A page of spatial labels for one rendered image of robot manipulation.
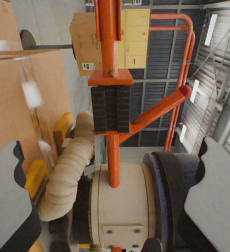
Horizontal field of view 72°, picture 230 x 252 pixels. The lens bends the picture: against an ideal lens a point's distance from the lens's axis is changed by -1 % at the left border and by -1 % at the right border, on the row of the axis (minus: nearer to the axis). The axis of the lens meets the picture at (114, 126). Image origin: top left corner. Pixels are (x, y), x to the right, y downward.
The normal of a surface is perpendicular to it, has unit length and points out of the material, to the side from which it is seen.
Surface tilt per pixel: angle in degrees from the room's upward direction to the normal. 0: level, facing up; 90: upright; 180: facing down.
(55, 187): 89
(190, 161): 91
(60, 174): 82
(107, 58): 103
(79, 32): 90
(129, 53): 90
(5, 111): 0
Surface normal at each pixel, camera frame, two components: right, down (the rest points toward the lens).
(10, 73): 1.00, -0.02
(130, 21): 0.00, 0.56
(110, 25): 0.22, 0.47
